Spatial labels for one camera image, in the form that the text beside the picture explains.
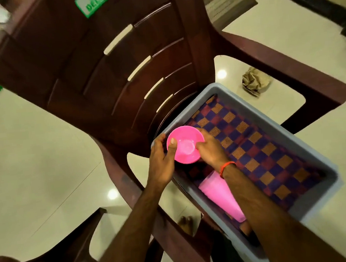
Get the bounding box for crumpled brown paper bag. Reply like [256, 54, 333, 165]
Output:
[239, 65, 275, 100]

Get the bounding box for grey plastic tray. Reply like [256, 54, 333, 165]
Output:
[146, 71, 346, 262]

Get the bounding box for person's dark trousers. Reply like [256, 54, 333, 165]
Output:
[167, 226, 250, 262]

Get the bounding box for person's left forearm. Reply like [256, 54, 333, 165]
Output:
[69, 182, 176, 262]

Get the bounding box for person's right forearm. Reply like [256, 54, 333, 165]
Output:
[221, 156, 346, 262]

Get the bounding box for person's left hand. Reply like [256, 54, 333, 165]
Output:
[139, 132, 184, 196]

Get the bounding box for person's right hand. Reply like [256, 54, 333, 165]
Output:
[194, 125, 236, 178]

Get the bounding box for red wrist thread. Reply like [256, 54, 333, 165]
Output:
[217, 160, 239, 179]

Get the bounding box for checkered purple orange cloth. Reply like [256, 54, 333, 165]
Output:
[179, 84, 327, 222]

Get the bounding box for person's left foot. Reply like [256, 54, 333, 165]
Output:
[176, 215, 198, 238]

